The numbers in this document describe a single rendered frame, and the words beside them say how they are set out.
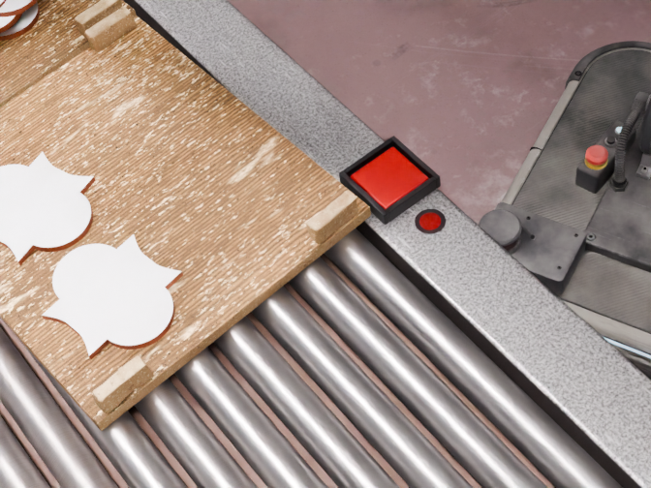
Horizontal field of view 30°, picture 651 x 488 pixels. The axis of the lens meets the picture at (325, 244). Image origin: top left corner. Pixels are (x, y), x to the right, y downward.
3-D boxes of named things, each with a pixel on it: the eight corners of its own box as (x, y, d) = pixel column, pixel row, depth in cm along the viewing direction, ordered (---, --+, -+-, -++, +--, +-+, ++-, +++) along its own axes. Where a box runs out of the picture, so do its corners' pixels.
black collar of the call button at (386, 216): (394, 144, 131) (393, 135, 130) (441, 186, 128) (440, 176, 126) (339, 182, 129) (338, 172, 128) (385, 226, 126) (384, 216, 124)
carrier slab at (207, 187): (139, 23, 146) (136, 15, 144) (372, 215, 126) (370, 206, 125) (-110, 193, 135) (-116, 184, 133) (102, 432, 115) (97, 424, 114)
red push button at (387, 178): (393, 153, 131) (392, 144, 130) (430, 185, 128) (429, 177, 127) (350, 183, 129) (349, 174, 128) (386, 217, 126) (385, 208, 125)
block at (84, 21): (118, 6, 146) (112, -11, 143) (127, 14, 145) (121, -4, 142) (78, 34, 144) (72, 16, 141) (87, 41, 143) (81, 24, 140)
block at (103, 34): (129, 19, 144) (123, 3, 142) (139, 27, 143) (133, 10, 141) (88, 46, 142) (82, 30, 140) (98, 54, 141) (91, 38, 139)
